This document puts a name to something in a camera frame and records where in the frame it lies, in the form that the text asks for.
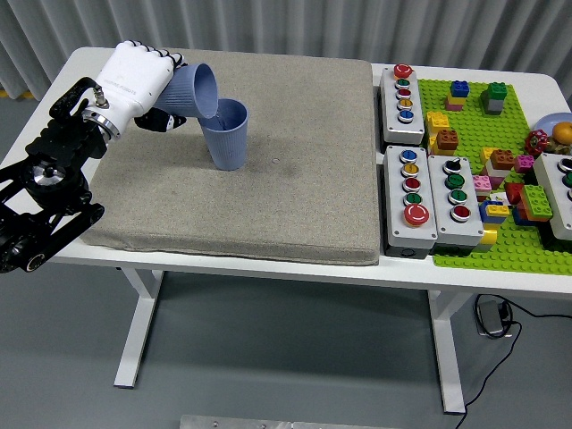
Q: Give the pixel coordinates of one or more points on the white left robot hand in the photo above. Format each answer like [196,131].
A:
[134,76]

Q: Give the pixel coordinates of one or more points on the blue ribbed cup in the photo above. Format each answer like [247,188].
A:
[225,147]
[196,94]

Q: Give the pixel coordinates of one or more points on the grey pleated curtain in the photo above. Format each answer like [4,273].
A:
[286,22]

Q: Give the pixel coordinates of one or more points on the grey-brown mat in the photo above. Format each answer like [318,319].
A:
[290,179]

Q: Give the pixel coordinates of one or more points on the white table leg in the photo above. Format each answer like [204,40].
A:
[138,322]
[447,348]

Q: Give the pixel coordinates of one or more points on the grey five-button control box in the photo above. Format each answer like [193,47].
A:
[391,111]
[395,223]

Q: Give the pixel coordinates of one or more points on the brown toy brick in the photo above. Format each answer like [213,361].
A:
[447,140]
[502,158]

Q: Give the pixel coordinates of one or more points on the pink toy brick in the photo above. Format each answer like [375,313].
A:
[453,107]
[482,182]

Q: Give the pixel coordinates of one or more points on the blue toy brick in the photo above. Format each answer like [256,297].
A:
[460,88]
[485,214]
[518,220]

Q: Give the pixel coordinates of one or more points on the green brick baseplate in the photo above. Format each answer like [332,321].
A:
[473,129]

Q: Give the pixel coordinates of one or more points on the control box with black selector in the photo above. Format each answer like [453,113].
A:
[447,223]

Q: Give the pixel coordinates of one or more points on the grey toy brick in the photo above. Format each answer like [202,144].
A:
[493,106]

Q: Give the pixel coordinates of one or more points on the magenta toy brick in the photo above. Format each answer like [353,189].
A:
[497,183]
[524,164]

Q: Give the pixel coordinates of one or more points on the white printed toy brick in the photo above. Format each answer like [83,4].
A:
[497,197]

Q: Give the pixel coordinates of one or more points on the small yellow toy brick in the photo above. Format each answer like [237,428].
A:
[497,210]

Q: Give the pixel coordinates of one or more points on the red toy brick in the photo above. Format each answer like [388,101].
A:
[514,192]

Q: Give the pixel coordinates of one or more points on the red valve wheel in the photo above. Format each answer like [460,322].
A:
[536,143]

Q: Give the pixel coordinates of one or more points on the blue plate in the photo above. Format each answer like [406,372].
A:
[547,123]

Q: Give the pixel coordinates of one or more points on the orange toy brick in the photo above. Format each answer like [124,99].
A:
[527,214]

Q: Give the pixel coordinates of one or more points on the large green toy brick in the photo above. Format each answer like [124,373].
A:
[536,201]

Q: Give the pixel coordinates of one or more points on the brown toy food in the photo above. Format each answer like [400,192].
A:
[558,146]

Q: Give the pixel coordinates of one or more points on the grey power adapter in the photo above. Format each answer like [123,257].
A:
[490,318]

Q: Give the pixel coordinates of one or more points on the grey push-button control box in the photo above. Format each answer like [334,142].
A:
[552,187]

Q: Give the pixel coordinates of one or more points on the orange toy fruit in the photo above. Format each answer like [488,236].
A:
[563,132]

